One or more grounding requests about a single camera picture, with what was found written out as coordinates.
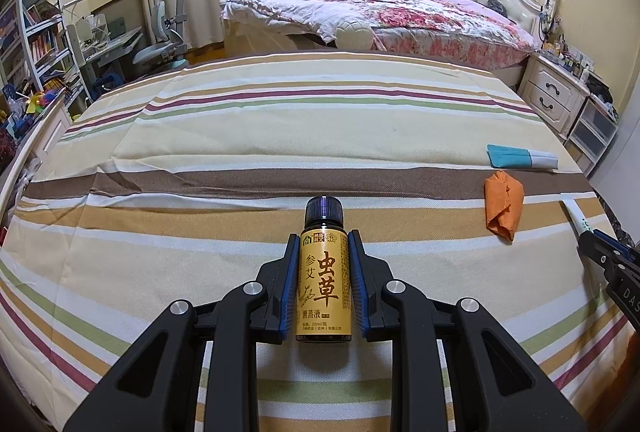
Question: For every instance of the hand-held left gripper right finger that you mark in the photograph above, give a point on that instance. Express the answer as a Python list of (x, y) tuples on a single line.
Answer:
[(357, 282)]

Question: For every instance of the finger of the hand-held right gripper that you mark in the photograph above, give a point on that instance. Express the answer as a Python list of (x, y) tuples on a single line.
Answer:
[(617, 243), (592, 254)]

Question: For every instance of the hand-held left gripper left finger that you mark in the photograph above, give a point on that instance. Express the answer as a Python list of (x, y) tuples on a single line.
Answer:
[(290, 282)]

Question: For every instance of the brown bottle with yellow label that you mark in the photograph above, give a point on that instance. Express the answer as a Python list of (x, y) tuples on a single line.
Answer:
[(322, 272)]

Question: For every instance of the white tube with green print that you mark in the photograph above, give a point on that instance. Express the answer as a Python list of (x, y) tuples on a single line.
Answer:
[(575, 212)]

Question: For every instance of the orange folded cloth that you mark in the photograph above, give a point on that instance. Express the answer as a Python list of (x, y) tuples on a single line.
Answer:
[(502, 202)]

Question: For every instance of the plastic drawer unit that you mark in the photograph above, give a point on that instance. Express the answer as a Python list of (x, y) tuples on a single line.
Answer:
[(592, 134)]

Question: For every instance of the teal and white tube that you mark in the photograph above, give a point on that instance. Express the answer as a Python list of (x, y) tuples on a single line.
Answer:
[(510, 156)]

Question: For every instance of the black bag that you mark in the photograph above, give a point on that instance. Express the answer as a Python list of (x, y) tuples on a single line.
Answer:
[(602, 89)]

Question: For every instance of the white nightstand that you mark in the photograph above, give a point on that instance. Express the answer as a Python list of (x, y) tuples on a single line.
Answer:
[(547, 94)]

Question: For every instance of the clutter of small bottles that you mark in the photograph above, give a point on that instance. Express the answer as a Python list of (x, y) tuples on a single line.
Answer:
[(565, 54)]

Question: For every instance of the white bed footboard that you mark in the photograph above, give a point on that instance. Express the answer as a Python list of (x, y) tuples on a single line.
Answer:
[(270, 44)]

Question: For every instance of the grey blue desk chair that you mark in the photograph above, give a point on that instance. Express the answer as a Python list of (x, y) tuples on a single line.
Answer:
[(160, 49)]

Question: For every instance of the floral bedspread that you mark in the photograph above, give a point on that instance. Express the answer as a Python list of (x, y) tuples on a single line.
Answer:
[(400, 16)]

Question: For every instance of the grey study desk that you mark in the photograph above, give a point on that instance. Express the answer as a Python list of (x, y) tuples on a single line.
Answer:
[(110, 46)]

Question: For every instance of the pile of colourful toys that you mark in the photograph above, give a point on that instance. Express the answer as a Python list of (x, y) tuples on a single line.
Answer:
[(37, 101)]

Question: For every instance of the dark red fluffy duster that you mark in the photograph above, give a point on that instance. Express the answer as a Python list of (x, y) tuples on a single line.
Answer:
[(6, 146)]

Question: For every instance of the white bookshelf with books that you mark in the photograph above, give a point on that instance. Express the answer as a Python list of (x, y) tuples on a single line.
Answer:
[(40, 41)]

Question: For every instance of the white desk lamp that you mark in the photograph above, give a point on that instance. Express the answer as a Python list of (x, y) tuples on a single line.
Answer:
[(75, 4)]

